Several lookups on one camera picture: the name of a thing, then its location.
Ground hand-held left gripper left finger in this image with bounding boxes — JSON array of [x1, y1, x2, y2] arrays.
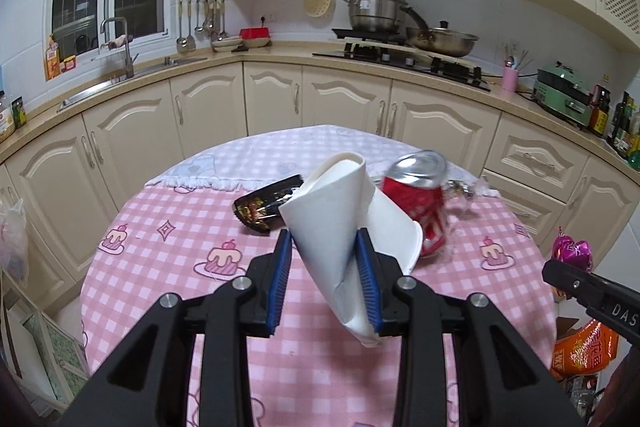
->
[[60, 227, 296, 427]]

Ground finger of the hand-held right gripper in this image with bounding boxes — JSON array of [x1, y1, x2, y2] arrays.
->
[[542, 259, 603, 308]]

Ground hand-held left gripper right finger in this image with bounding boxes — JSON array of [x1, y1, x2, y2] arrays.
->
[[352, 227, 583, 427]]

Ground pink foil wrapper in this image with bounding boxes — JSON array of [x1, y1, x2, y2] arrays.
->
[[551, 227, 594, 273]]

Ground white paper plate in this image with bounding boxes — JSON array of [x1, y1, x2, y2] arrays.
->
[[278, 152, 425, 349]]

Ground black snack wrapper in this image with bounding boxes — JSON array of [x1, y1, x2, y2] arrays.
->
[[234, 174, 306, 235]]

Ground crushed red can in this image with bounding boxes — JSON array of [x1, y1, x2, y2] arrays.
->
[[382, 150, 451, 258]]

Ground clear plastic wrapper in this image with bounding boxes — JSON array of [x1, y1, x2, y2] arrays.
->
[[445, 177, 501, 218]]

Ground person's right forearm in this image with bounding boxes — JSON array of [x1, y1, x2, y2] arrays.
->
[[602, 352, 640, 427]]

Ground orange bag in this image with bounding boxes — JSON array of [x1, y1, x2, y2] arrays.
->
[[550, 319, 621, 378]]

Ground medium cream drawer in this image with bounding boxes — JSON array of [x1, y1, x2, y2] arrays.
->
[[482, 172, 568, 248]]

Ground pink checkered tablecloth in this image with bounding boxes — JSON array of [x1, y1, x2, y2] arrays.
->
[[80, 179, 558, 427]]

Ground tall cream drawer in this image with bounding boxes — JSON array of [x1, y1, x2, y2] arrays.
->
[[482, 114, 591, 202]]

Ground lilac checkered tablecloth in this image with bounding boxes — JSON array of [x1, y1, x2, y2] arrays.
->
[[145, 124, 481, 190]]

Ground green yellow-cap bottle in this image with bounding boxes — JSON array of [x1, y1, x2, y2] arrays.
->
[[627, 107, 640, 170]]

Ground dark glass bottle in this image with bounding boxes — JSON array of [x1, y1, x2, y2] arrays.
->
[[606, 92, 633, 152]]

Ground large soy sauce bottle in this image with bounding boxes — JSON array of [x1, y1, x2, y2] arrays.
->
[[587, 74, 612, 136]]

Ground green electric cooker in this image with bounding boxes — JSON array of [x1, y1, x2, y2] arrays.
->
[[531, 62, 593, 128]]

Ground cream base cabinet unit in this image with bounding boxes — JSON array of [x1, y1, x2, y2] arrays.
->
[[0, 57, 640, 298]]

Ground black gas stove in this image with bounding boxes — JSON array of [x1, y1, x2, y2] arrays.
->
[[312, 44, 492, 92]]

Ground chopsticks and spoons bunch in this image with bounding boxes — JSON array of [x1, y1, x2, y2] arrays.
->
[[502, 47, 533, 72]]

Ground white framed green panel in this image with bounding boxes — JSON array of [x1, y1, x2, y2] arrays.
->
[[0, 267, 91, 408]]

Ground red bowl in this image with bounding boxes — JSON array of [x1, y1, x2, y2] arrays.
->
[[239, 27, 273, 49]]

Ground black induction cooker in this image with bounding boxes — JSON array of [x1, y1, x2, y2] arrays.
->
[[331, 27, 408, 42]]

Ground steel frying pan with lid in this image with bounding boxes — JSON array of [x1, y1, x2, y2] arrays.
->
[[400, 5, 480, 58]]

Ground steel sink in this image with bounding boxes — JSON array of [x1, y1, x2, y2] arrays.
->
[[57, 54, 208, 112]]

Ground hanging kitchen utensils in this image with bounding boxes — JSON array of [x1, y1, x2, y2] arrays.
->
[[176, 0, 228, 52]]

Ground hanging white plastic bag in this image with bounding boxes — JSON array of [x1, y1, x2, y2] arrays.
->
[[0, 199, 28, 283]]

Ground metal faucet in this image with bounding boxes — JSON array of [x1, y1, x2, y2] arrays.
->
[[100, 17, 136, 80]]

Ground steel steamer pot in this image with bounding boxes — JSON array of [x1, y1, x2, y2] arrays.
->
[[339, 0, 408, 32]]

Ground orange packet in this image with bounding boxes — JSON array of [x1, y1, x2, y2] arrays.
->
[[45, 34, 63, 82]]

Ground glass jar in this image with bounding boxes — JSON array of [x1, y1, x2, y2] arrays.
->
[[0, 92, 16, 142]]

